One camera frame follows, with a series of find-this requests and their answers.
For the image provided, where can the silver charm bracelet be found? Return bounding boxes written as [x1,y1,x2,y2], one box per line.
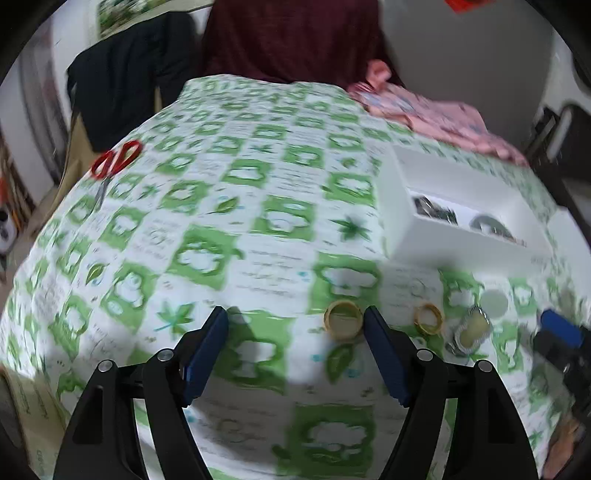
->
[412,195,459,226]

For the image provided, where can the white phone case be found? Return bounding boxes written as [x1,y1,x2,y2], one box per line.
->
[0,209,16,254]

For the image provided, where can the pink patterned cloth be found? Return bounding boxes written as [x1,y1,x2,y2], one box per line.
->
[348,59,530,168]

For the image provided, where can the white box lid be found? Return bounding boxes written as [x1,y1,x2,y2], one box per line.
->
[547,209,591,250]

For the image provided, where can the white round disc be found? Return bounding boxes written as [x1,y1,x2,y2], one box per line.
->
[479,288,509,319]

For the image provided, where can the white cardboard box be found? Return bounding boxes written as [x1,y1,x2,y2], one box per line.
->
[379,142,556,272]

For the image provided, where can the black folding chair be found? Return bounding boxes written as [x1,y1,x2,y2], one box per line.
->
[525,104,591,197]

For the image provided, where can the silver-framed cream pendant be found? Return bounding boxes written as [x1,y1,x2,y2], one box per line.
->
[454,308,493,355]

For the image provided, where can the yellow ring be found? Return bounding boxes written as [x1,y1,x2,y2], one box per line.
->
[322,299,364,341]
[413,303,445,334]

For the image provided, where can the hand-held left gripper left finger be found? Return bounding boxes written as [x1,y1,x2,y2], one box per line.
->
[53,305,230,480]

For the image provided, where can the black jacket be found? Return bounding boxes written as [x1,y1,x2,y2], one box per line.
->
[66,11,200,154]

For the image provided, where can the green and white printed tablecloth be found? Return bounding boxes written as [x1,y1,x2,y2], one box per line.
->
[0,76,591,480]

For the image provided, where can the red-handled scissors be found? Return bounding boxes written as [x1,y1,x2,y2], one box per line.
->
[90,139,144,209]

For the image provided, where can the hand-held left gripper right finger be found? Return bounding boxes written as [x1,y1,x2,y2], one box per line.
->
[364,305,539,480]

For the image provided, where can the dark red cloth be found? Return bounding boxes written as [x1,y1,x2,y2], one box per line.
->
[200,0,403,89]

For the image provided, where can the red paper decoration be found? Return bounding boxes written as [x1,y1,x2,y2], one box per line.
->
[444,0,491,13]

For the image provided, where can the landscape wall poster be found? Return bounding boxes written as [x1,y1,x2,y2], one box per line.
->
[96,0,140,29]

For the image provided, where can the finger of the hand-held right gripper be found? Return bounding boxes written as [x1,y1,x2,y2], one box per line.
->
[532,330,591,372]
[538,308,591,350]

